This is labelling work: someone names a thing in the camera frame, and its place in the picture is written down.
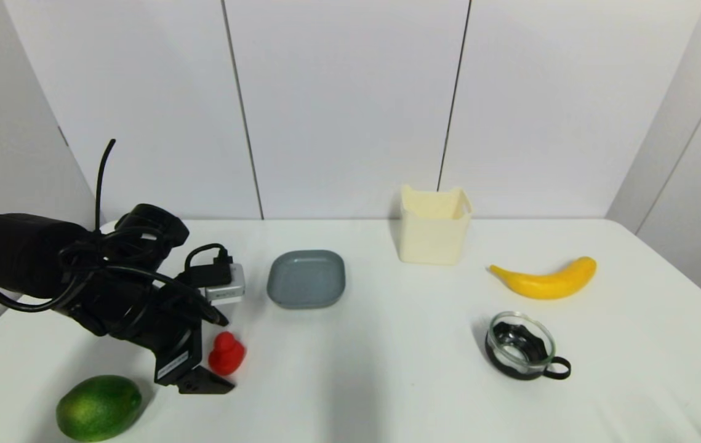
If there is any red toy duck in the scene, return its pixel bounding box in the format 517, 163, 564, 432
208, 332, 246, 377

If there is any yellow banana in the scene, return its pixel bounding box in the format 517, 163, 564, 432
489, 257, 598, 301

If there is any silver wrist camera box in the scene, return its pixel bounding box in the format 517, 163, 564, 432
201, 263, 246, 305

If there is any grey square plate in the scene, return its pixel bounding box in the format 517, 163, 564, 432
266, 249, 346, 309

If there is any glass cup with black handle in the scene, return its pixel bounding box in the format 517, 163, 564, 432
484, 311, 572, 381

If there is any cream plastic square container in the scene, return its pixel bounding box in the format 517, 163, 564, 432
399, 185, 473, 266

